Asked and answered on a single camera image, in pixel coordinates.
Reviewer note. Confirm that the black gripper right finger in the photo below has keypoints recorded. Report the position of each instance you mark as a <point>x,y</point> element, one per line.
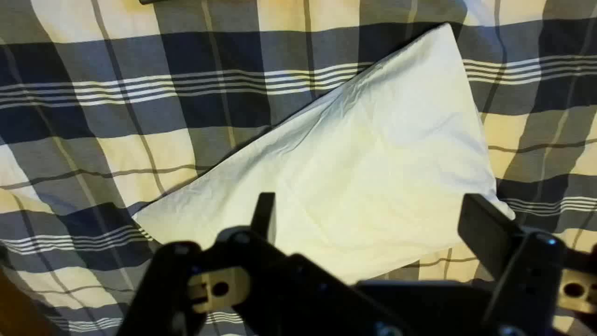
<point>525,263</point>

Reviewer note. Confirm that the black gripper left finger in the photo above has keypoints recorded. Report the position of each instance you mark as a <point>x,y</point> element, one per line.
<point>183,282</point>

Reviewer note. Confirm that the white pillow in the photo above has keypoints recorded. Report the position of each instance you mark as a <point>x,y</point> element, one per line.
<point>366,177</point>

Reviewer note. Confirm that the plaid bed comforter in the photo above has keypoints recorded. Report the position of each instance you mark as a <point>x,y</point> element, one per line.
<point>109,103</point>

